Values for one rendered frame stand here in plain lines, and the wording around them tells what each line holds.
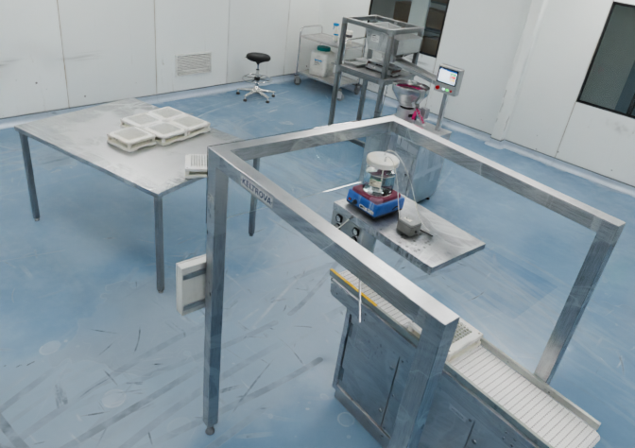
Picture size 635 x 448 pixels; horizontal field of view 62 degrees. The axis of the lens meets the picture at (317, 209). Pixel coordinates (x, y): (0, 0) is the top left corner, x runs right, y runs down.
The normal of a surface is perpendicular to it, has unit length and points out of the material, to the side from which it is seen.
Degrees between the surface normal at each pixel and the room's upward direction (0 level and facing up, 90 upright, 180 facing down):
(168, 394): 0
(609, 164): 90
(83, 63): 90
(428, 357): 90
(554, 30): 90
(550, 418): 0
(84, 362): 0
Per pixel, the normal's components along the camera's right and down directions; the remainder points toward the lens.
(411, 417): -0.77, 0.22
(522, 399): 0.12, -0.87
